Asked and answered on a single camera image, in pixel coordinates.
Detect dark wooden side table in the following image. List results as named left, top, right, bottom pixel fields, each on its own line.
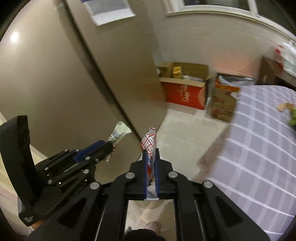
left=257, top=56, right=295, bottom=90

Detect white plastic shopping bag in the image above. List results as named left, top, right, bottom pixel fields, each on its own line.
left=274, top=40, right=296, bottom=77

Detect red cardboard box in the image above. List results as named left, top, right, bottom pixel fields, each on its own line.
left=157, top=62, right=217, bottom=110

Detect pink slipper foot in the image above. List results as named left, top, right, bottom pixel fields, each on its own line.
left=144, top=221, right=162, bottom=235

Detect papers on refrigerator door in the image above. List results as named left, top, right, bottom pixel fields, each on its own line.
left=82, top=0, right=136, bottom=26

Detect red white wrapper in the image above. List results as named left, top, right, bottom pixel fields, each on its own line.
left=141, top=128, right=158, bottom=200

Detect brown printed cardboard box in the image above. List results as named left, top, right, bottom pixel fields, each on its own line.
left=210, top=73, right=257, bottom=123

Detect white green wrapper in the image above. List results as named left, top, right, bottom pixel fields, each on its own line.
left=104, top=121, right=132, bottom=162

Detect green bananas bunch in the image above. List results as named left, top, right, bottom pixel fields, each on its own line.
left=288, top=108, right=296, bottom=126

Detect white framed window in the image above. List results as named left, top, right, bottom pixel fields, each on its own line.
left=164, top=1, right=295, bottom=40

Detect purple checked tablecloth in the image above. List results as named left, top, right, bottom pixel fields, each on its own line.
left=198, top=85, right=295, bottom=240

